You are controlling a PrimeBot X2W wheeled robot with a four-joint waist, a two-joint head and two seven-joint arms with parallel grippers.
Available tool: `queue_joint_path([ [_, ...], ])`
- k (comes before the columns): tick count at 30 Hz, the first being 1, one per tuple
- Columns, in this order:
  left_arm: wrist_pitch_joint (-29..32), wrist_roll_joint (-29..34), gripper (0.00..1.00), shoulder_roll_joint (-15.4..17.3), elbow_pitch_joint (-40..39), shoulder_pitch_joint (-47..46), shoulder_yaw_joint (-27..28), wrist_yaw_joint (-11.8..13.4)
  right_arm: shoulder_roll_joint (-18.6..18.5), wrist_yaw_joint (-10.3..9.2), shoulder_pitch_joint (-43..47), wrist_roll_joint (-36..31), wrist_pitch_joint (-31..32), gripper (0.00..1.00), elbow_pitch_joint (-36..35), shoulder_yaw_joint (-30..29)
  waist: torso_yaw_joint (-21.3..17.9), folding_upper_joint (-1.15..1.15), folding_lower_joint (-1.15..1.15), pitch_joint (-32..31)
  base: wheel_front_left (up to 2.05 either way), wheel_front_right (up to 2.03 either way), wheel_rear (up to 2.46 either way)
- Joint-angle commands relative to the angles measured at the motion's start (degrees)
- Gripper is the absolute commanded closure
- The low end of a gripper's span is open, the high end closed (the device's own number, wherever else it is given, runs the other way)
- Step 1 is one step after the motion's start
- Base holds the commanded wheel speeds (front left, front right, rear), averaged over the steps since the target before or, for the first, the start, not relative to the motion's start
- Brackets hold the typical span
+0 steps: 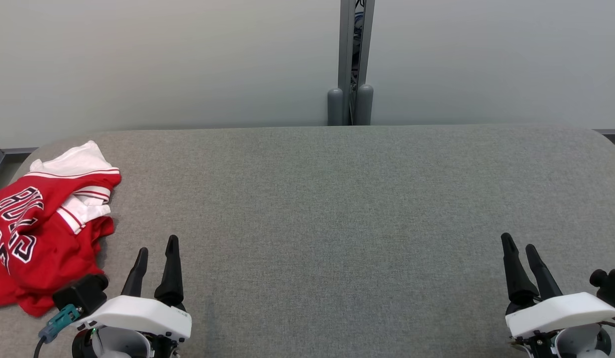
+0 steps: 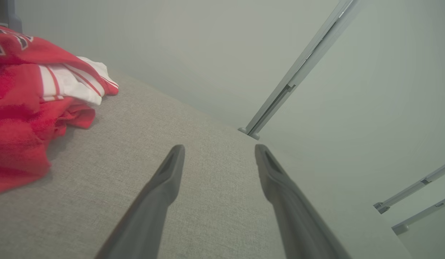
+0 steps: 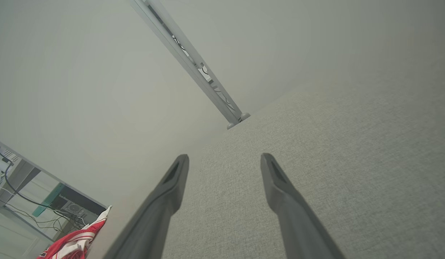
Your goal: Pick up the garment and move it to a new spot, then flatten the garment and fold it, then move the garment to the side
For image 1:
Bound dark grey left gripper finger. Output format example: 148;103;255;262
155;236;184;305
121;248;149;298

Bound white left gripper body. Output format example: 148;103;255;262
78;295;192;356

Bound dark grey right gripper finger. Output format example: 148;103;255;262
501;233;539;306
525;244;563;300

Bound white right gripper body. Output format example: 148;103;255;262
505;292;615;358

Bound red printed jersey white sleeves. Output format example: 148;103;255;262
0;140;122;299

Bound teal left camera connector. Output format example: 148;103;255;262
38;304;82;344

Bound grey partition post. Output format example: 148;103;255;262
327;0;376;126

